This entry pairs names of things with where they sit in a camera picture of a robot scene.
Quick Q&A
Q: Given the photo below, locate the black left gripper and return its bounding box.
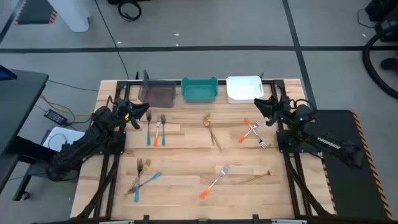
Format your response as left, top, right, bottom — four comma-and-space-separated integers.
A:
116, 98, 150, 130

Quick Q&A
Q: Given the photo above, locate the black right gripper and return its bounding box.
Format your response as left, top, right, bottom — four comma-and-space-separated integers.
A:
254, 96, 292, 127

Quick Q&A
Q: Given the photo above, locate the blue-handled fork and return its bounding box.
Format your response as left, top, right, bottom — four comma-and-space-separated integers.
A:
160, 114, 167, 146
134, 158, 144, 203
126, 172, 162, 196
146, 109, 152, 146

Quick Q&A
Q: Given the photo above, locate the gold fork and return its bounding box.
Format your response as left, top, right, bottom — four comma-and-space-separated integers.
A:
238, 169, 278, 185
124, 158, 152, 197

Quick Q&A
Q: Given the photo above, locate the grey plastic bin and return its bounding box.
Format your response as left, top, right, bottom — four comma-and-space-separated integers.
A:
137, 78, 177, 109

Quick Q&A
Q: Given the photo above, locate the white plastic bin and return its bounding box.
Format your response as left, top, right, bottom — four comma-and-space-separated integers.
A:
226, 75, 264, 104

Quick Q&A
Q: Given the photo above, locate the teal plastic bin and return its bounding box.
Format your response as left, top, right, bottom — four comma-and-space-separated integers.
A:
180, 76, 220, 103

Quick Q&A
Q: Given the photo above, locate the black power adapter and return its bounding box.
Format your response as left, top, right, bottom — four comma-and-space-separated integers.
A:
43, 109, 68, 126

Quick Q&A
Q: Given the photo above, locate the white flat box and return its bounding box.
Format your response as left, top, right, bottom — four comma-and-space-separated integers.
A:
42, 126, 86, 153

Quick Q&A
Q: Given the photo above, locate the black hazard-striped floor mat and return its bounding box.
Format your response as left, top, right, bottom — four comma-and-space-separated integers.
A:
310, 109, 394, 220

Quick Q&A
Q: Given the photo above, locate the black side table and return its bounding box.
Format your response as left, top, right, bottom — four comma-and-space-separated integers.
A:
0, 65, 82, 202

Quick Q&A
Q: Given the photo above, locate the black and red object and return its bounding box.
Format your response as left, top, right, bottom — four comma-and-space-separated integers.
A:
381, 57, 398, 71

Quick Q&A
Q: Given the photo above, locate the blue lit screen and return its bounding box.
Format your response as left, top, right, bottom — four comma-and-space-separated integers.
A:
0, 64, 18, 82

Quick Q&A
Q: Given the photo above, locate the dark hazard-striped platform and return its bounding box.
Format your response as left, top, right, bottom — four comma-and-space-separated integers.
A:
14, 0, 58, 25

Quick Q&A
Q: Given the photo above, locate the black equipment case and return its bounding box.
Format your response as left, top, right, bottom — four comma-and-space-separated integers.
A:
365, 0, 398, 43

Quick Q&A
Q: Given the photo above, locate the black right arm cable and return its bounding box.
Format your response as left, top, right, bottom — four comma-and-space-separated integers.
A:
292, 98, 317, 110

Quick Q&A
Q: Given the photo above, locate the thin black floor cable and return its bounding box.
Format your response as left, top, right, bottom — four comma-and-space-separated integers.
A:
48, 80, 99, 92

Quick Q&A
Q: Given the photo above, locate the long black floor cable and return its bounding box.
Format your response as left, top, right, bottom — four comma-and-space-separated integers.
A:
93, 0, 130, 80

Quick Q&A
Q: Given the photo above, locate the yellow floor cable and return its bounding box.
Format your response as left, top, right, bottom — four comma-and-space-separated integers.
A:
40, 95, 94, 118

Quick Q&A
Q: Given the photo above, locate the black aluminium table frame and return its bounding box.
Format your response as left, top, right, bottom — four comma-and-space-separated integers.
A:
74, 79, 336, 224

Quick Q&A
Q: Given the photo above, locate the coiled black cable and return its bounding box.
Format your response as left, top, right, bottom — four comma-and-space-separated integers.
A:
117, 0, 142, 22

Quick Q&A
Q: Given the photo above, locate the thick black hose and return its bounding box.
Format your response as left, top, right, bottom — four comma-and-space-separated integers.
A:
362, 34, 398, 100

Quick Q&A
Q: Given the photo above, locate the white post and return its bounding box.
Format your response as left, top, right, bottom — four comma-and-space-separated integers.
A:
46, 0, 91, 33

